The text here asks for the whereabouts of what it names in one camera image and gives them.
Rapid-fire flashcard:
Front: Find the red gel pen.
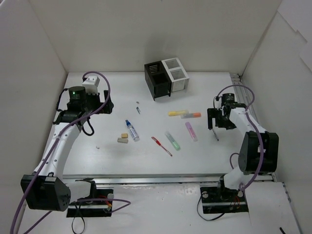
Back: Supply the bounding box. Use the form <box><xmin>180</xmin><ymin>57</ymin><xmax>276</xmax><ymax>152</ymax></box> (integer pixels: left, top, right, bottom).
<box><xmin>151</xmin><ymin>136</ymin><xmax>173</xmax><ymax>157</ymax></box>

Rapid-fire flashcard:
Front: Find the blue gel pen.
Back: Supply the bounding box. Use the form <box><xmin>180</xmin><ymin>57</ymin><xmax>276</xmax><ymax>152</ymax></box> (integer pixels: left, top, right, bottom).
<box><xmin>212</xmin><ymin>129</ymin><xmax>219</xmax><ymax>141</ymax></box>

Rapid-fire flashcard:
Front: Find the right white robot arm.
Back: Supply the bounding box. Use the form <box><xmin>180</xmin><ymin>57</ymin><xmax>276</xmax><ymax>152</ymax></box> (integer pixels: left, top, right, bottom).
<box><xmin>207</xmin><ymin>93</ymin><xmax>279</xmax><ymax>201</ymax></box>

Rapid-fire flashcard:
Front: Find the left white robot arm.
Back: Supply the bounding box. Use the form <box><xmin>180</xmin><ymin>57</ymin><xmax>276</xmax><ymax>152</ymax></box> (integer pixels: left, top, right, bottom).
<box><xmin>20</xmin><ymin>86</ymin><xmax>114</xmax><ymax>212</ymax></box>

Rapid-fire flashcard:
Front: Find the orange highlighter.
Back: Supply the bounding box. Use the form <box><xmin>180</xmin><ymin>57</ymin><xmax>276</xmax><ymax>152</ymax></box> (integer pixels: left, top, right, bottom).
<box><xmin>181</xmin><ymin>113</ymin><xmax>201</xmax><ymax>119</ymax></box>

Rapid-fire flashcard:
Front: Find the pink highlighter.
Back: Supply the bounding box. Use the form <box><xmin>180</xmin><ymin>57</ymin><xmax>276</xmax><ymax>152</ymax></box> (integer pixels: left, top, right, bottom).
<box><xmin>185</xmin><ymin>122</ymin><xmax>198</xmax><ymax>142</ymax></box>

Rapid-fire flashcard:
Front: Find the grey eraser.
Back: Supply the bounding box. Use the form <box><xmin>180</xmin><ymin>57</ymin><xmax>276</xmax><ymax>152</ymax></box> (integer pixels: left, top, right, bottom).
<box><xmin>117</xmin><ymin>138</ymin><xmax>128</xmax><ymax>143</ymax></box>

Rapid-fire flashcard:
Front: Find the yellow highlighter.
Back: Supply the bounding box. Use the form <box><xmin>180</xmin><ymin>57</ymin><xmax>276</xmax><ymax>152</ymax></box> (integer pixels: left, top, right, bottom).
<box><xmin>168</xmin><ymin>110</ymin><xmax>189</xmax><ymax>117</ymax></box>

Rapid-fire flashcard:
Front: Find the white pen holder box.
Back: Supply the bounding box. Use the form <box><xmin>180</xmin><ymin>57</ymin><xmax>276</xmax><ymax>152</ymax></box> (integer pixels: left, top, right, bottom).
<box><xmin>161</xmin><ymin>58</ymin><xmax>189</xmax><ymax>93</ymax></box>

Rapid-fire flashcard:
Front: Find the green highlighter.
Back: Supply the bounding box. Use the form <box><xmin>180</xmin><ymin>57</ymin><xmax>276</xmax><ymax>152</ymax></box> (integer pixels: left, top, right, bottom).
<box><xmin>165</xmin><ymin>131</ymin><xmax>181</xmax><ymax>151</ymax></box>

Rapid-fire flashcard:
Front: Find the black pen holder box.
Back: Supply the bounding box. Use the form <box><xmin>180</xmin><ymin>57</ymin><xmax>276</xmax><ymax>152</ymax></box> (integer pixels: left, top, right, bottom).
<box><xmin>144</xmin><ymin>61</ymin><xmax>172</xmax><ymax>100</ymax></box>

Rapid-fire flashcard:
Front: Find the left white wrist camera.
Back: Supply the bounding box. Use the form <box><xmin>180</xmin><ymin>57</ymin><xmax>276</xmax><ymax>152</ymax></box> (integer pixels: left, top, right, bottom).
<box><xmin>82</xmin><ymin>76</ymin><xmax>99</xmax><ymax>95</ymax></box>

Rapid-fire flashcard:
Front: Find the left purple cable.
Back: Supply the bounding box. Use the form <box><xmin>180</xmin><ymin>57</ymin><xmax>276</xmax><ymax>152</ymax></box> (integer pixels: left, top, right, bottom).
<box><xmin>9</xmin><ymin>71</ymin><xmax>131</xmax><ymax>234</ymax></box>

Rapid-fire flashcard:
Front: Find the aluminium side rail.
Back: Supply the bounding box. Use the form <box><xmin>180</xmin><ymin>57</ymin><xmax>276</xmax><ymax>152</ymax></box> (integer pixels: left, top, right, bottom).
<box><xmin>230</xmin><ymin>73</ymin><xmax>259</xmax><ymax>127</ymax></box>

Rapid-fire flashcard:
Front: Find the aluminium front rail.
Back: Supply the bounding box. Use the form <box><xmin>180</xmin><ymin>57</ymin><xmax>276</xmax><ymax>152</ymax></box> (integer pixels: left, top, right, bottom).
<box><xmin>63</xmin><ymin>174</ymin><xmax>221</xmax><ymax>185</ymax></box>

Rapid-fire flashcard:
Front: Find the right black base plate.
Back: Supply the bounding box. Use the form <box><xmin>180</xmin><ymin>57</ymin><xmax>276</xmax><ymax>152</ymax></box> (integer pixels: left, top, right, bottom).
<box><xmin>199</xmin><ymin>186</ymin><xmax>249</xmax><ymax>215</ymax></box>

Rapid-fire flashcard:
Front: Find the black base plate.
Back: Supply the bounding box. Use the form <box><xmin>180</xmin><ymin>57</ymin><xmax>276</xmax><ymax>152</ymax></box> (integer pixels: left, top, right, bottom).
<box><xmin>199</xmin><ymin>186</ymin><xmax>249</xmax><ymax>215</ymax></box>
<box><xmin>66</xmin><ymin>188</ymin><xmax>114</xmax><ymax>218</ymax></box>

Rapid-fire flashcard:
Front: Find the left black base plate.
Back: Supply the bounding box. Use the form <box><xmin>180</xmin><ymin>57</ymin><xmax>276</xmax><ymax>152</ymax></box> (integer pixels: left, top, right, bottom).
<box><xmin>66</xmin><ymin>188</ymin><xmax>114</xmax><ymax>218</ymax></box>

